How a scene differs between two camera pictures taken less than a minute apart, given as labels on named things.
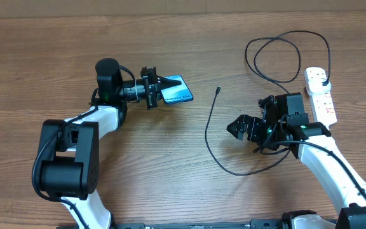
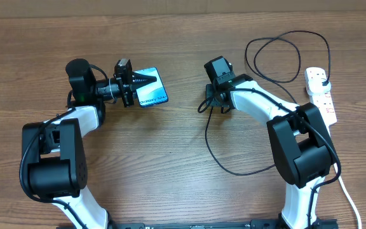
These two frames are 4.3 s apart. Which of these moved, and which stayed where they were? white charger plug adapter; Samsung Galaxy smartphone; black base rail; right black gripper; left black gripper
Moved: left black gripper; right black gripper; Samsung Galaxy smartphone
Stayed: black base rail; white charger plug adapter
